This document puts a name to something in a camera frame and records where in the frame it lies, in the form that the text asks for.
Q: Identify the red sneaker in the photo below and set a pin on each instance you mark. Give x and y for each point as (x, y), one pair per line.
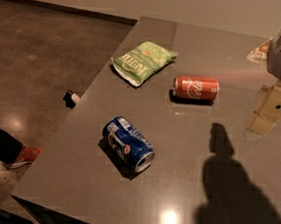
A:
(26, 156)

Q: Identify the small black white floor object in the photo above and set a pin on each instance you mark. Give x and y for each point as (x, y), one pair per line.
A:
(71, 98)

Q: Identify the blue pepsi can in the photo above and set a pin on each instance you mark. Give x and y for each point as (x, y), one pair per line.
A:
(129, 144)

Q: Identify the red coke can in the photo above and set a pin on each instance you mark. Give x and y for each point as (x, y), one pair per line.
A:
(195, 88)

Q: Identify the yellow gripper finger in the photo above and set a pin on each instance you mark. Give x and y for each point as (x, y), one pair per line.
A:
(266, 112)
(259, 54)

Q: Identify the green chip bag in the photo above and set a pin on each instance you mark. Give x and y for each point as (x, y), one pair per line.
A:
(139, 64)

